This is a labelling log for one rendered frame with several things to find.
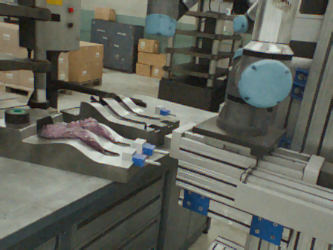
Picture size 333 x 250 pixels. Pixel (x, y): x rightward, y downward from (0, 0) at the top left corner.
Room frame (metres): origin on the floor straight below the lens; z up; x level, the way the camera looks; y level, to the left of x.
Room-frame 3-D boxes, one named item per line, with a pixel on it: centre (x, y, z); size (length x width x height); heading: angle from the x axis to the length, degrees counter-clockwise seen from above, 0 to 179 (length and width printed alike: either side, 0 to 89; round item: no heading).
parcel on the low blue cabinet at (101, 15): (8.78, 1.79, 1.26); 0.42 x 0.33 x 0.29; 66
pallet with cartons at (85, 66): (6.31, 2.00, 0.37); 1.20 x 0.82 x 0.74; 74
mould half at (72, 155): (1.20, 0.32, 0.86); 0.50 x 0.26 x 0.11; 78
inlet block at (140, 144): (1.20, 0.04, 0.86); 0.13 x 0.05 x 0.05; 78
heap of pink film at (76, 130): (1.21, 0.32, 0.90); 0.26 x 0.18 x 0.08; 78
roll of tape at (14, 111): (1.20, 0.53, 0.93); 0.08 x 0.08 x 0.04
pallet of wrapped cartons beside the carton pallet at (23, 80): (5.34, 2.28, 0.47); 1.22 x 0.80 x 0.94; 70
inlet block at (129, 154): (1.10, 0.07, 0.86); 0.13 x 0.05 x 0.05; 78
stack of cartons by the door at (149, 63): (8.29, 0.45, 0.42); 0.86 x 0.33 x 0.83; 66
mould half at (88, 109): (1.55, 0.22, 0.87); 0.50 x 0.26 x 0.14; 61
